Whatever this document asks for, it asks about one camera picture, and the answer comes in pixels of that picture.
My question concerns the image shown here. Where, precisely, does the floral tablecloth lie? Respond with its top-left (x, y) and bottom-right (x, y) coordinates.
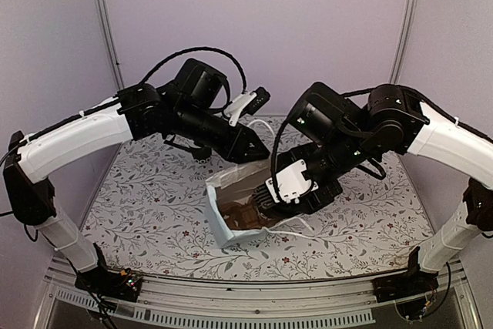
top-left (82, 135), bottom-right (433, 281)

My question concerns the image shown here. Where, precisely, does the stack of paper cups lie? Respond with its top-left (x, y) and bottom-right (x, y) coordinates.
top-left (192, 147), bottom-right (212, 163)

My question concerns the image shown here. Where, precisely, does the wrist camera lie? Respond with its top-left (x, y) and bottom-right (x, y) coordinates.
top-left (252, 159), bottom-right (319, 214)
top-left (223, 87), bottom-right (270, 127)

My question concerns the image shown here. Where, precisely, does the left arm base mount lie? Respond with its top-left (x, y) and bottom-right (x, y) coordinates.
top-left (75, 266), bottom-right (143, 302)

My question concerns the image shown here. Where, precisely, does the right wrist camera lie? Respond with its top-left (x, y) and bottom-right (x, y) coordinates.
top-left (252, 159), bottom-right (319, 214)

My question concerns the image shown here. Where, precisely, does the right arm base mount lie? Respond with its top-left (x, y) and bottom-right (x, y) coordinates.
top-left (371, 262), bottom-right (452, 324)

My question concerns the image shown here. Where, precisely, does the white paper bag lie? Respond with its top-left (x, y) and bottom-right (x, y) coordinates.
top-left (205, 119), bottom-right (315, 249)

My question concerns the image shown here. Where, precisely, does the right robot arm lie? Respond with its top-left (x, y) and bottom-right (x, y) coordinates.
top-left (255, 82), bottom-right (492, 295)

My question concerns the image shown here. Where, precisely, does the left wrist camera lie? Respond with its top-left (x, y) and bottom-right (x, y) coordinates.
top-left (223, 87), bottom-right (270, 127)

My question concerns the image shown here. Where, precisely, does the aluminium frame post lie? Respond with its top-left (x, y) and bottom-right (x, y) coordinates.
top-left (95, 0), bottom-right (124, 90)
top-left (389, 0), bottom-right (418, 85)

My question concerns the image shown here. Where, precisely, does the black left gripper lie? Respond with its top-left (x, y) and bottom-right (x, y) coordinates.
top-left (173, 101), bottom-right (272, 165)

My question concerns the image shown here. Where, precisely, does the left aluminium frame post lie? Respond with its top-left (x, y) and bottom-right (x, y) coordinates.
top-left (95, 0), bottom-right (124, 90)

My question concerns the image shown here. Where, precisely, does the front aluminium rail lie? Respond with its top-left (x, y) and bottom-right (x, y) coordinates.
top-left (34, 257), bottom-right (483, 328)

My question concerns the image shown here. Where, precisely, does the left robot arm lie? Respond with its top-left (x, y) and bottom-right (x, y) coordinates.
top-left (2, 58), bottom-right (270, 294)

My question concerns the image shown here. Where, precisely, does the brown cardboard cup carrier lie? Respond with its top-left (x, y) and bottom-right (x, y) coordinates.
top-left (218, 197), bottom-right (281, 231)

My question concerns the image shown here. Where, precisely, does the right aluminium frame post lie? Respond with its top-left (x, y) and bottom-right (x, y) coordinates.
top-left (389, 0), bottom-right (418, 85)

